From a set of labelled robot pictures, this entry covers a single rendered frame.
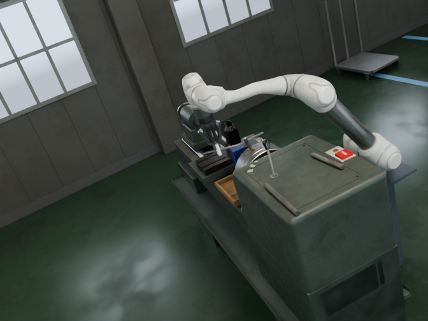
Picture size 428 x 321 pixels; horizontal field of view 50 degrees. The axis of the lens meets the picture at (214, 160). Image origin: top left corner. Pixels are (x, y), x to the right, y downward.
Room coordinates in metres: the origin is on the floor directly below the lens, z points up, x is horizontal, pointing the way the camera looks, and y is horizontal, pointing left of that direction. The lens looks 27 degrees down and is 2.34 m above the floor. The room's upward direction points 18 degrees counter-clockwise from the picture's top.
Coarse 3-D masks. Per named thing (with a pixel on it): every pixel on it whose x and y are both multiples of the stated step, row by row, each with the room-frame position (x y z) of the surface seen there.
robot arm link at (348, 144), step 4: (344, 136) 2.37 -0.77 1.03; (344, 140) 2.36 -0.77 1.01; (348, 140) 2.33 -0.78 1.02; (344, 144) 2.37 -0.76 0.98; (348, 144) 2.33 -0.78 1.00; (352, 144) 2.30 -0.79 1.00; (344, 148) 2.38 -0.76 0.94; (348, 148) 2.33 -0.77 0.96; (352, 148) 2.30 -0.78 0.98; (356, 148) 2.27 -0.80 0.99; (356, 152) 2.27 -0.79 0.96
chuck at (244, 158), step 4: (256, 144) 2.22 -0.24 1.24; (260, 144) 2.20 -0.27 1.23; (272, 144) 2.24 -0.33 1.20; (248, 148) 2.20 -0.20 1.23; (256, 148) 2.17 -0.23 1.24; (260, 148) 2.15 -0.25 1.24; (244, 152) 2.20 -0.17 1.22; (248, 152) 2.17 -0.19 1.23; (252, 152) 2.15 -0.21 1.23; (256, 152) 2.13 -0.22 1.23; (240, 156) 2.20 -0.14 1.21; (244, 156) 2.17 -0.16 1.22; (248, 156) 2.14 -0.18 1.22; (240, 160) 2.17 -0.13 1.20; (244, 160) 2.14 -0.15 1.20; (236, 164) 2.18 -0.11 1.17; (240, 164) 2.15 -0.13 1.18; (244, 164) 2.12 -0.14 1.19; (236, 168) 2.17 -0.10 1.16
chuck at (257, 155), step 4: (264, 148) 2.14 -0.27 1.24; (272, 148) 2.13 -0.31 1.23; (276, 148) 2.13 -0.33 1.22; (280, 148) 2.16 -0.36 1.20; (260, 152) 2.11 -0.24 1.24; (264, 152) 2.10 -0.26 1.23; (272, 152) 2.11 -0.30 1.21; (252, 156) 2.12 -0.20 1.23; (256, 156) 2.10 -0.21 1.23; (260, 156) 2.10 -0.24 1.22; (248, 160) 2.11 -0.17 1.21; (252, 160) 2.09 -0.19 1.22
